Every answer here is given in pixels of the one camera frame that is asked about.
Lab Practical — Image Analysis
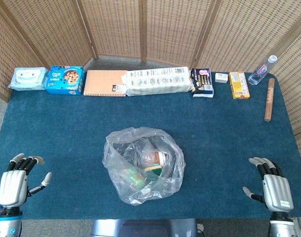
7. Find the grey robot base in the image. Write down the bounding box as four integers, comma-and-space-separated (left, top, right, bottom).
91, 218, 199, 237

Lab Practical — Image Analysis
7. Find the yellow cardboard box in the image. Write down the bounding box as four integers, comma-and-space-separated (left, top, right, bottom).
228, 71, 251, 100

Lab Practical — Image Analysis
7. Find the blue cookie box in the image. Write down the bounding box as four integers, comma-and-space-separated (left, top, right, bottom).
45, 65, 86, 96

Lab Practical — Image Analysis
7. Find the small white box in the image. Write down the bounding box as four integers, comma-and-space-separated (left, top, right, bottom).
214, 72, 229, 84

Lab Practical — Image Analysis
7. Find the blue carpet table cover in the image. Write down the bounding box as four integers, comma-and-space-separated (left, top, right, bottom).
0, 73, 301, 220

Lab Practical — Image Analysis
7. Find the pale blue wet wipes pack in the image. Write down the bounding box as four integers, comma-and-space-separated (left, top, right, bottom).
7, 67, 49, 91

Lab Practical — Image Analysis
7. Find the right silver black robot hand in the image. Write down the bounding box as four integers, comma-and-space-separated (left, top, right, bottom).
242, 157, 295, 213

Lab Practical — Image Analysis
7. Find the orange spiral notebook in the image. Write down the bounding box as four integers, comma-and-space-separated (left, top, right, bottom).
83, 70, 128, 97

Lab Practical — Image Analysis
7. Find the long white tissue pack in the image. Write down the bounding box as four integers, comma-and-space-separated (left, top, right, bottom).
120, 66, 195, 97

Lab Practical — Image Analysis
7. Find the clear plastic water bottle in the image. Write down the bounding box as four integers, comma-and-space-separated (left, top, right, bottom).
248, 54, 278, 86

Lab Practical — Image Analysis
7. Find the brown wooden stick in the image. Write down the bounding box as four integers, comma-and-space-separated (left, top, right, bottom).
264, 78, 275, 122

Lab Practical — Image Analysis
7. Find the clear plastic bag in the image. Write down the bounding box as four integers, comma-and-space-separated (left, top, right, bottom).
102, 126, 186, 206

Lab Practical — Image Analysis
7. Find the green matryoshka doll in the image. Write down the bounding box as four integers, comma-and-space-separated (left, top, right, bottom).
120, 167, 146, 191

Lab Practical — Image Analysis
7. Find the green yellow scouring sponge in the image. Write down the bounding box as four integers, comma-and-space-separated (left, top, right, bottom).
145, 164, 163, 176

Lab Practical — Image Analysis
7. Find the wicker folding screen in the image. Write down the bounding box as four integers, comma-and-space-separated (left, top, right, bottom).
0, 0, 301, 173

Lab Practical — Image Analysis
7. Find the dark pen refill package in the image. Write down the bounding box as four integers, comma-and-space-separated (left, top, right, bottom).
190, 68, 215, 98

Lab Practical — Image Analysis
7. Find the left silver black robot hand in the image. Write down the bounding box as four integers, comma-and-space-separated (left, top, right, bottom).
0, 153, 53, 208

